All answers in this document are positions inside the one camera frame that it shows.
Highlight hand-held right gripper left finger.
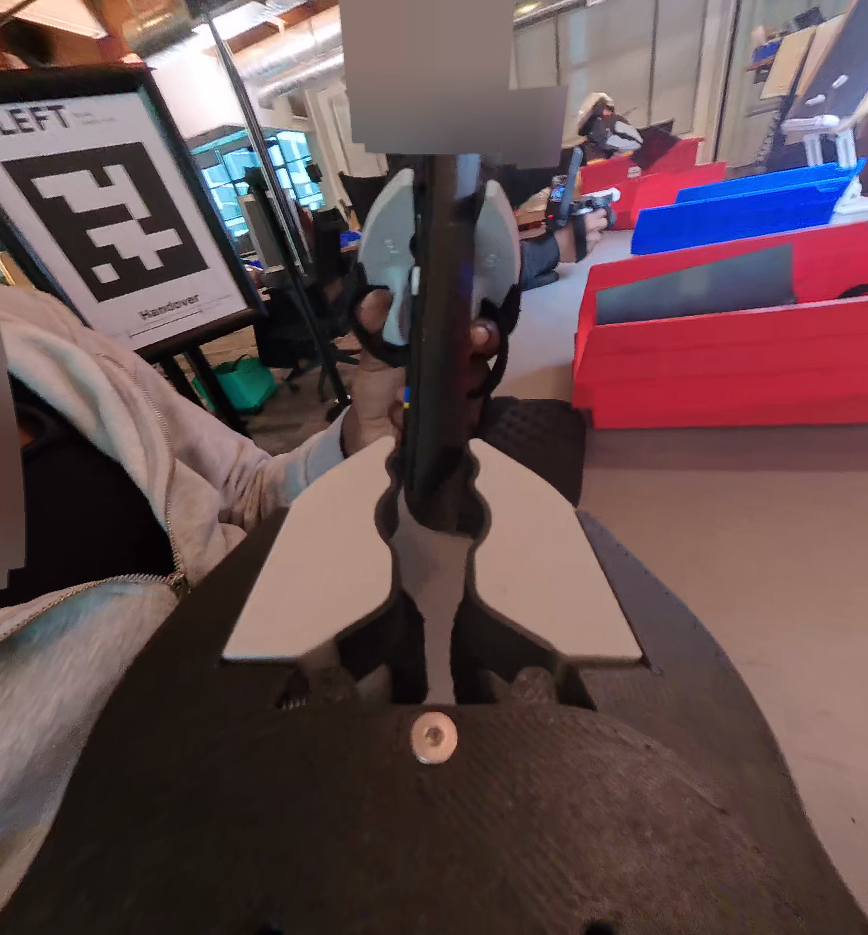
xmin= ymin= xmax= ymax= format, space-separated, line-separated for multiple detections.
xmin=222 ymin=437 xmax=404 ymax=664

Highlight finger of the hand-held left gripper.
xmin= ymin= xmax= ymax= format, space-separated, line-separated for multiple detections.
xmin=471 ymin=181 xmax=520 ymax=322
xmin=359 ymin=168 xmax=416 ymax=346

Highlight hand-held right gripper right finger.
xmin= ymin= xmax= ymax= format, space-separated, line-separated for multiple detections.
xmin=465 ymin=438 xmax=643 ymax=664

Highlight black remote control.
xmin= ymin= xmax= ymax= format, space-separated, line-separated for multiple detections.
xmin=401 ymin=153 xmax=482 ymax=533

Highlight red plastic bin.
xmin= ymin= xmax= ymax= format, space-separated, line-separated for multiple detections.
xmin=571 ymin=292 xmax=868 ymax=430
xmin=579 ymin=221 xmax=868 ymax=330

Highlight person's left forearm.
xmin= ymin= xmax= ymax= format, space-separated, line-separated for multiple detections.
xmin=215 ymin=412 xmax=349 ymax=530

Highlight person's left hand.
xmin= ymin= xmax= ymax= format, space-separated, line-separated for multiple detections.
xmin=341 ymin=287 xmax=502 ymax=459

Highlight black tripod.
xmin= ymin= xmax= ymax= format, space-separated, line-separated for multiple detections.
xmin=204 ymin=0 xmax=355 ymax=425

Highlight black office chair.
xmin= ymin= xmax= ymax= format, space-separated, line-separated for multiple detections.
xmin=255 ymin=208 xmax=362 ymax=381

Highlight distant red bin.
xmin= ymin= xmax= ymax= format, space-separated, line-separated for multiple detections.
xmin=627 ymin=162 xmax=729 ymax=231
xmin=580 ymin=137 xmax=704 ymax=194

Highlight green bag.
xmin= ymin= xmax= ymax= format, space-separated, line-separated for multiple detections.
xmin=193 ymin=355 xmax=280 ymax=416

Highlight dark blue bin stack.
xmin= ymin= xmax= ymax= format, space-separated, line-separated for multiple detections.
xmin=631 ymin=159 xmax=868 ymax=257

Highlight person's grey hoodie torso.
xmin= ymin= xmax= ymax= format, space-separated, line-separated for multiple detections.
xmin=0 ymin=281 xmax=289 ymax=914

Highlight framed black white marker poster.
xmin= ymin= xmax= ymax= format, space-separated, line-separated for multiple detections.
xmin=0 ymin=66 xmax=267 ymax=362

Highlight tan slanted boards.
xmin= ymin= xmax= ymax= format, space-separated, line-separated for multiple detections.
xmin=759 ymin=25 xmax=818 ymax=99

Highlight white stand frame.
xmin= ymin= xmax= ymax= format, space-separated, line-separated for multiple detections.
xmin=781 ymin=113 xmax=868 ymax=214

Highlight black tilted board white frame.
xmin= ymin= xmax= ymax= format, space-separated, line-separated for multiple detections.
xmin=795 ymin=0 xmax=868 ymax=121

